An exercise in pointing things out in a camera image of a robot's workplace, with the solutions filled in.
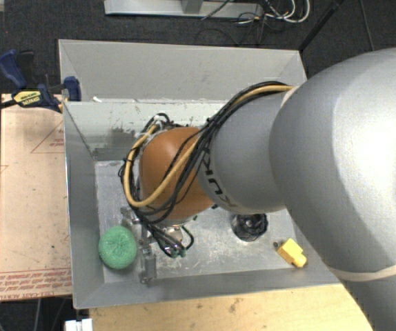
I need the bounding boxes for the green round scrubber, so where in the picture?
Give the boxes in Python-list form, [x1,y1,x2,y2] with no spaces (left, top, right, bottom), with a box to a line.
[97,225,139,270]

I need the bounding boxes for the brown cardboard board red print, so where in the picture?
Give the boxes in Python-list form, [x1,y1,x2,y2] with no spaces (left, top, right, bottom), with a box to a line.
[0,93,73,303]

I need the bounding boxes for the yellow plastic block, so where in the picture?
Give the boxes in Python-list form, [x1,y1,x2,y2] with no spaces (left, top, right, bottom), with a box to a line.
[275,238,308,269]

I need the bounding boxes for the black shiny round object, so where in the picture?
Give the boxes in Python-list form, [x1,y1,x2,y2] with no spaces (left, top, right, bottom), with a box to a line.
[230,213,269,243]

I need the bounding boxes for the grey metal bin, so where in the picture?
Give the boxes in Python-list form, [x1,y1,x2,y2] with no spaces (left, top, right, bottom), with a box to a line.
[58,39,341,310]

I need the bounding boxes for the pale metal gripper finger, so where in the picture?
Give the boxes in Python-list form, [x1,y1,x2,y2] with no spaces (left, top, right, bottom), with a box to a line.
[138,248,159,285]
[119,206,141,226]

